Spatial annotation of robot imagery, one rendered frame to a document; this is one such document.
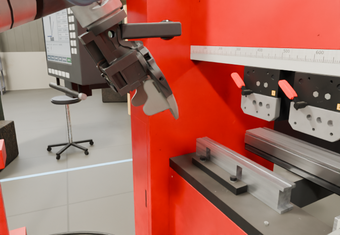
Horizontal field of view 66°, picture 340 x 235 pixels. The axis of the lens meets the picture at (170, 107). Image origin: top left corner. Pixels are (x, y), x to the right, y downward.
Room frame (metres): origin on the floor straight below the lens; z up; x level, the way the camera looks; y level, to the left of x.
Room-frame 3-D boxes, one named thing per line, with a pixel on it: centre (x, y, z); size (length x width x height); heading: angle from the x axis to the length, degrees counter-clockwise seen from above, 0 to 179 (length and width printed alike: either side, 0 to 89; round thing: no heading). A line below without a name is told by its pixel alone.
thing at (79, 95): (1.34, 0.54, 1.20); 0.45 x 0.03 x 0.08; 41
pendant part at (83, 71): (1.31, 0.47, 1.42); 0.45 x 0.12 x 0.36; 41
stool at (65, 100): (3.31, 1.33, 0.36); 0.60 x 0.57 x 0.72; 113
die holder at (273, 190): (0.98, -0.27, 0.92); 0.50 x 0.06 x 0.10; 28
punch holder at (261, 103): (0.87, -0.33, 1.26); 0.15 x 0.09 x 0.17; 28
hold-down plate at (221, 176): (1.00, -0.19, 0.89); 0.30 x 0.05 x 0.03; 28
